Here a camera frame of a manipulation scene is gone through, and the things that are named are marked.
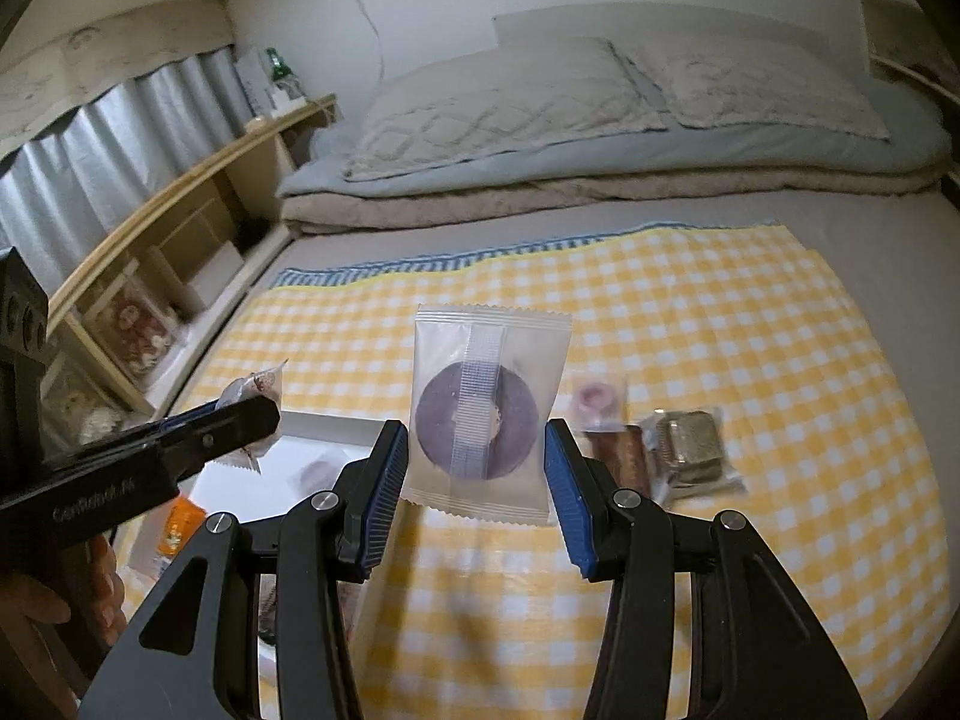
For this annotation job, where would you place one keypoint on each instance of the chocolate brownie packet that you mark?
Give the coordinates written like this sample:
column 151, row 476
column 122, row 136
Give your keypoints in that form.
column 690, row 450

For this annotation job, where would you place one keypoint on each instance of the small pink donut packet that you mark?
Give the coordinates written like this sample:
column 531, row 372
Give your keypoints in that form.
column 600, row 399

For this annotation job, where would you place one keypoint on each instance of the wooden bedside shelf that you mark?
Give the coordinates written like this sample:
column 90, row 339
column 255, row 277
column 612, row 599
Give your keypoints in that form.
column 195, row 180

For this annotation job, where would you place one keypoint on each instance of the yellow checked mat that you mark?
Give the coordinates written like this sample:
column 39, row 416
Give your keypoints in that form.
column 712, row 360

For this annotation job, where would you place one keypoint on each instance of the orange snack packet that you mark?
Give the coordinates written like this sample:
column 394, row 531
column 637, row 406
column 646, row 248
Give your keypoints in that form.
column 180, row 529

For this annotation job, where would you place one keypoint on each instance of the person's left hand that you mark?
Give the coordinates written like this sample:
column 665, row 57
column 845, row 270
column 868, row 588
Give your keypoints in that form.
column 30, row 630

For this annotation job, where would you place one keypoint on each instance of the brown cardboard box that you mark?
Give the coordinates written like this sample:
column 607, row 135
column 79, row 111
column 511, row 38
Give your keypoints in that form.
column 191, row 236

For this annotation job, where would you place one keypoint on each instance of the grey curtain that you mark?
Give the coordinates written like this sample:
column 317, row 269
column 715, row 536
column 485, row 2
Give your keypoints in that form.
column 112, row 157

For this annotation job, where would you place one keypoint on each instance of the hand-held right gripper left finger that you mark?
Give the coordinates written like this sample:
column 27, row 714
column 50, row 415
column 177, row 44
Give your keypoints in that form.
column 379, row 487

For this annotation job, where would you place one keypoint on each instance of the small clear twisted snack packet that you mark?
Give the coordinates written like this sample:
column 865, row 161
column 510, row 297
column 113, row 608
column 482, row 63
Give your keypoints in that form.
column 259, row 384

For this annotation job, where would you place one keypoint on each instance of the clear bag of toys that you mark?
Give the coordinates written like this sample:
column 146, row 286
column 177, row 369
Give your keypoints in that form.
column 135, row 334

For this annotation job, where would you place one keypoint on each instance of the beige quilted pillow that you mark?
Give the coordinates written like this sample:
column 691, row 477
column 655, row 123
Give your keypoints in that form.
column 495, row 112
column 757, row 94

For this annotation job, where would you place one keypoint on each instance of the grey-blue blanket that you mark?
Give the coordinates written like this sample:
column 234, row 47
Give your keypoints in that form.
column 600, row 157

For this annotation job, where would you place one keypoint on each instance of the brown cake slice packet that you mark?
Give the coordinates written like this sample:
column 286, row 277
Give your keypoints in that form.
column 622, row 457

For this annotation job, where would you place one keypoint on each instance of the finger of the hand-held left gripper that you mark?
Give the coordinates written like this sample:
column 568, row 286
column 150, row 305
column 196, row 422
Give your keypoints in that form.
column 225, row 435
column 172, row 424

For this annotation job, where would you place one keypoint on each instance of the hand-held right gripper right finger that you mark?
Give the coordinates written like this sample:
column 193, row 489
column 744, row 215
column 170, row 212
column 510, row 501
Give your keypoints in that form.
column 570, row 495

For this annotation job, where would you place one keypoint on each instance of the dark snack packet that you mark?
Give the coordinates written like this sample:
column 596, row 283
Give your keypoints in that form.
column 268, row 611

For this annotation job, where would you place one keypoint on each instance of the beige folded futon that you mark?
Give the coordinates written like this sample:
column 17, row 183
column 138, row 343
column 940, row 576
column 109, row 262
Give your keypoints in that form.
column 562, row 202

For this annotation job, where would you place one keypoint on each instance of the clear purple donut packet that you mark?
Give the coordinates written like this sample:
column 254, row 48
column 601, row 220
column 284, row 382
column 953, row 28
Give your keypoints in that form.
column 487, row 360

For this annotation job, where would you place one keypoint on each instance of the blue striped mat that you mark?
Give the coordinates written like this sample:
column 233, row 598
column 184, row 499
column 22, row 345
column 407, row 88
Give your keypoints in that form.
column 450, row 262

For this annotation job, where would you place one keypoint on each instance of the small white storage box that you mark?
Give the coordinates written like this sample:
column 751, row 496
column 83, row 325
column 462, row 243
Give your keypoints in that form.
column 217, row 276

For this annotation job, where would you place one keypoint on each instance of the white cardboard box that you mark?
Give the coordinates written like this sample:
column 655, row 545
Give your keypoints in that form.
column 240, row 487

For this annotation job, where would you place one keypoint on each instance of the green bottle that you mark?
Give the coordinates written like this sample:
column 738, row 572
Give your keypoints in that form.
column 281, row 71

